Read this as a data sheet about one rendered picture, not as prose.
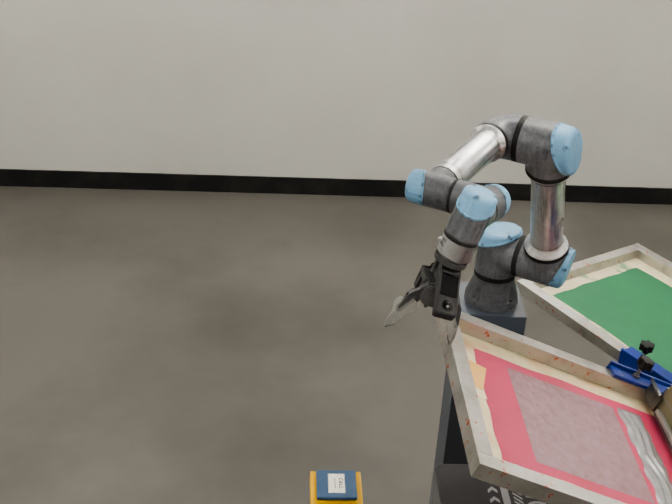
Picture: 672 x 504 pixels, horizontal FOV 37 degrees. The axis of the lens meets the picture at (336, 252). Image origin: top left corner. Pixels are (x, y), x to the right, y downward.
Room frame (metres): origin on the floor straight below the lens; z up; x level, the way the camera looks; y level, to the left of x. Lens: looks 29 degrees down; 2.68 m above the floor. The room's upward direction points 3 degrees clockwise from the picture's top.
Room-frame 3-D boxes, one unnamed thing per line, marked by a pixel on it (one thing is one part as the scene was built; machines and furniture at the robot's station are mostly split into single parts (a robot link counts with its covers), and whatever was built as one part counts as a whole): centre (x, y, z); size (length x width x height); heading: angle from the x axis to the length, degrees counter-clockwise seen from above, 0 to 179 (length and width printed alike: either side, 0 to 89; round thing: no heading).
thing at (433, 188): (2.15, -0.30, 1.76); 0.49 x 0.11 x 0.12; 152
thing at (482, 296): (2.45, -0.45, 1.25); 0.15 x 0.15 x 0.10
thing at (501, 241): (2.45, -0.46, 1.37); 0.13 x 0.12 x 0.14; 62
